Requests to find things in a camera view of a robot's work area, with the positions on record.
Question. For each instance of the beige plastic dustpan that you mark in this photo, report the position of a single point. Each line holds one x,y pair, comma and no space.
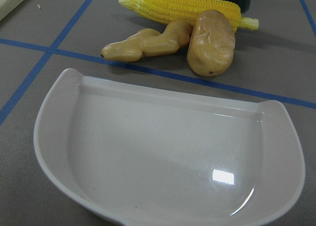
141,156

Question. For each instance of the tan toy ginger root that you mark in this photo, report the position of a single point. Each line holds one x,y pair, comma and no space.
149,42

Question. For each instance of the brown toy potato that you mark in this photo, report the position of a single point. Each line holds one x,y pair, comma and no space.
212,44

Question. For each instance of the yellow toy corn cob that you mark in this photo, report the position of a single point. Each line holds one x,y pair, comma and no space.
166,11

